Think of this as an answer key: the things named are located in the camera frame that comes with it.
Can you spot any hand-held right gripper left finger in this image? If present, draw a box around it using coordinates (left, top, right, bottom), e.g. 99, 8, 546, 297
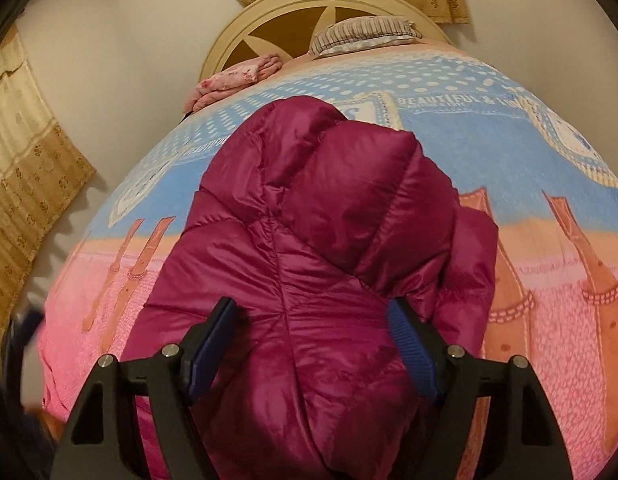
49, 297, 237, 480

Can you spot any folded pink floral quilt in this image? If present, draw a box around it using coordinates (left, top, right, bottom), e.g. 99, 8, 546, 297
183, 52, 284, 113

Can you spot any striped pillow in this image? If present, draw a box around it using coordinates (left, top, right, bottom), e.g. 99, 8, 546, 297
309, 16, 424, 58

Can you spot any printed blue pink blanket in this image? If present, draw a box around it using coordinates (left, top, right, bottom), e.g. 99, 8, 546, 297
36, 40, 618, 480

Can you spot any cream wooden headboard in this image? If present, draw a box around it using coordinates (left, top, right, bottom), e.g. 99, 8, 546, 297
201, 0, 452, 92

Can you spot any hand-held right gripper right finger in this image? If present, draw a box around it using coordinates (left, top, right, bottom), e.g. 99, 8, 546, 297
388, 297, 572, 480

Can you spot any magenta puffer jacket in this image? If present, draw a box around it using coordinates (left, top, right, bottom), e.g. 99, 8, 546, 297
120, 96, 499, 480

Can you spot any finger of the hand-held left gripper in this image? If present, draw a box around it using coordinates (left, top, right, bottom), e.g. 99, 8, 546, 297
9, 307, 47, 356

